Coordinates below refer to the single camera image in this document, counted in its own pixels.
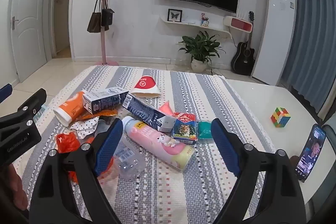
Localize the blue grey curtain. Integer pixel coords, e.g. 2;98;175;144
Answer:
280;0;336;119

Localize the pink paper wrapper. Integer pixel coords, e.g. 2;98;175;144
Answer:
159;101;176;117

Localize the curved white wall shelf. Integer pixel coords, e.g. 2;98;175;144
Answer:
159;17;233;39

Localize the red white small box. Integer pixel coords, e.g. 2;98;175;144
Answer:
130;76;160;98

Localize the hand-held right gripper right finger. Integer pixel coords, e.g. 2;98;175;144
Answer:
211;118;309;224

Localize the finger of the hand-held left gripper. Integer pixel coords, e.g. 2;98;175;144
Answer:
0;84;13;104
0;88;48;133

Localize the black bag on floor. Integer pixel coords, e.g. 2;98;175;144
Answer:
231;11;256;75

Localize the brown handbag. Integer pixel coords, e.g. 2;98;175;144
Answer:
87;0;103;33

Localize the pink coat rack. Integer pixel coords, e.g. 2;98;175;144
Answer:
88;0;119;65

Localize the red and white storage box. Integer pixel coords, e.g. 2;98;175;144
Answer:
224;16;253;31

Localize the black smartphone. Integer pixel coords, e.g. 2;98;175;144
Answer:
294;123;327;183

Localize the clear plastic packaging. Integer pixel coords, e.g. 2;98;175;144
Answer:
113;132;146;180

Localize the framed butterfly picture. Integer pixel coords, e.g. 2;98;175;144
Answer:
167;9;183;23

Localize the polka dot wrapper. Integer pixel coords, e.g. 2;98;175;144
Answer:
70;118;101;140

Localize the orange snack wrapper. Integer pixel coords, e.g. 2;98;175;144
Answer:
79;109;118;123

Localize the dark blue carton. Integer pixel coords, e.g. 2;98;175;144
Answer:
122;93;177;132

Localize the orange paper cup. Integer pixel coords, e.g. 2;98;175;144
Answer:
53;91;87;127

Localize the white room door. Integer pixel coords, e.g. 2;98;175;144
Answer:
12;0;53;83

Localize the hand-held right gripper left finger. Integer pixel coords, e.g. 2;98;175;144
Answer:
28;117;124;224

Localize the colourful puzzle cube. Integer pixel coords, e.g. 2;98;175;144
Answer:
271;107;290;128

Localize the potted green plant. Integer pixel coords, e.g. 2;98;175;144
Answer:
178;31;226;73

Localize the teal sponge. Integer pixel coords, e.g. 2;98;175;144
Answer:
197;121;214;144

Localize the white refrigerator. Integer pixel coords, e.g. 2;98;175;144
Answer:
252;0;297;86

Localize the tiger print box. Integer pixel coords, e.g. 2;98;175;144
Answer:
171;112;198;145

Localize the grey striped tablecloth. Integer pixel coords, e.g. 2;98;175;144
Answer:
13;65;276;224

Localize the pink drink bottle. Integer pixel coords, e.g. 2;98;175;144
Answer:
122;116;195;171

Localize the black handbag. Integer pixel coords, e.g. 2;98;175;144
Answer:
101;0;115;30

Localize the person's left hand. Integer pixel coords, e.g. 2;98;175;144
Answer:
0;161;29;214

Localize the white and blue milk carton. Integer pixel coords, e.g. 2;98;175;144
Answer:
83;87;130;114

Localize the red plastic bag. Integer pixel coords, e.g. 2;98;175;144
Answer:
56;133;114;183

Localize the light teal packet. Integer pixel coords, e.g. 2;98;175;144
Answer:
34;104;50;121

